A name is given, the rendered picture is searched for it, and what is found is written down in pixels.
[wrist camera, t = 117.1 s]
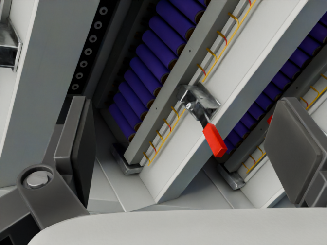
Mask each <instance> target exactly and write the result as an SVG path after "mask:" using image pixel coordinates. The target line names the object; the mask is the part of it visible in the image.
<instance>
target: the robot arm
mask: <svg viewBox="0 0 327 245"><path fill-rule="evenodd" d="M263 147H264V150H265V152H266V154H267V156H268V158H269V160H270V162H271V164H272V166H273V168H274V170H275V172H276V174H277V176H278V178H279V180H280V182H281V184H282V187H283V189H284V191H285V193H286V195H287V197H288V199H289V201H290V202H291V203H292V204H294V205H295V208H263V209H219V210H174V211H143V212H118V213H101V214H89V212H88V211H87V210H86V209H87V206H88V200H89V194H90V188H91V180H92V174H93V168H94V162H95V156H96V149H97V144H96V135H95V127H94V118H93V110H92V102H91V99H87V97H86V96H73V99H72V102H71V105H70V108H69V111H68V114H67V117H66V120H65V123H64V124H56V125H55V126H54V128H53V131H52V133H51V136H50V139H49V141H48V144H47V147H46V149H45V152H44V155H43V158H42V160H41V163H40V164H34V165H31V166H29V167H27V168H25V169H24V170H23V171H22V172H20V173H19V175H18V176H17V179H16V184H17V187H16V188H15V189H13V190H11V191H10V192H8V193H6V194H4V195H3V196H1V197H0V245H327V136H326V135H325V134H324V132H323V131H322V130H321V128H320V127H319V126H318V125H317V123H316V122H315V121H314V120H313V118H312V117H311V116H310V114H309V113H308V112H307V111H306V110H305V108H304V107H303V106H302V105H301V103H300V102H299V101H298V100H297V98H295V97H283V98H282V99H281V100H279V101H278V102H277V104H276V107H275V110H274V113H273V116H272V119H271V122H270V125H269V128H268V131H267V134H266V137H265V140H264V144H263Z"/></svg>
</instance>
